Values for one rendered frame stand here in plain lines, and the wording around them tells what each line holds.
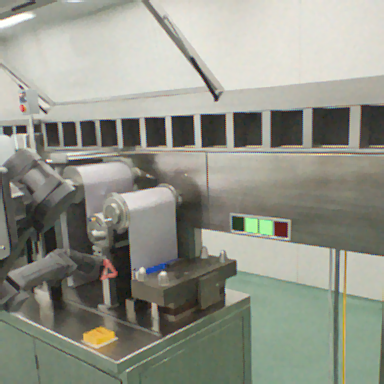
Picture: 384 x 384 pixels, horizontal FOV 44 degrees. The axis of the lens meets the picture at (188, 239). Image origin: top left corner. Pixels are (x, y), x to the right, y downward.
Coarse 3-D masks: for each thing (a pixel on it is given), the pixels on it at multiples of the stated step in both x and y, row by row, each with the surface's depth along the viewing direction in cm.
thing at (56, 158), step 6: (96, 150) 198; (102, 150) 195; (108, 150) 193; (114, 150) 195; (120, 150) 197; (126, 150) 200; (132, 150) 202; (54, 156) 182; (60, 156) 180; (66, 156) 178; (72, 156) 181; (78, 156) 183; (84, 156) 191; (90, 156) 190; (96, 156) 188; (54, 162) 183; (60, 162) 181; (66, 162) 178
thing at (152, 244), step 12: (144, 228) 172; (156, 228) 176; (168, 228) 181; (132, 240) 168; (144, 240) 173; (156, 240) 177; (168, 240) 182; (132, 252) 169; (144, 252) 174; (156, 252) 178; (168, 252) 183; (132, 264) 170; (144, 264) 174; (156, 264) 179; (132, 276) 171
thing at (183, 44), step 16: (32, 0) 166; (48, 0) 162; (144, 0) 143; (0, 16) 183; (160, 16) 147; (176, 32) 151; (192, 48) 159; (0, 64) 221; (192, 64) 163; (208, 80) 168; (128, 96) 204; (144, 96) 197
